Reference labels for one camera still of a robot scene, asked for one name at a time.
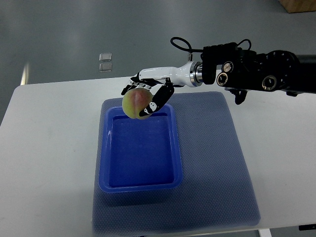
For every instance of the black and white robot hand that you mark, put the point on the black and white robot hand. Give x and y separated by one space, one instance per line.
168 78

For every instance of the yellow-pink peach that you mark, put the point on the yellow-pink peach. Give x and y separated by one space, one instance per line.
136 100

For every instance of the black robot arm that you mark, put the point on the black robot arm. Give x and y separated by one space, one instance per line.
240 70

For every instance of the upper metal floor plate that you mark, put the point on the upper metal floor plate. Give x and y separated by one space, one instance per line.
105 57

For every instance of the blue plastic tray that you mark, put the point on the blue plastic tray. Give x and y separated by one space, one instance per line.
139 155

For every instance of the grey-blue textured mat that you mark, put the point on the grey-blue textured mat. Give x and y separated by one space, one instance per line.
182 169

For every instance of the brown cardboard box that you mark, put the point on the brown cardboard box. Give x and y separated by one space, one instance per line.
299 6

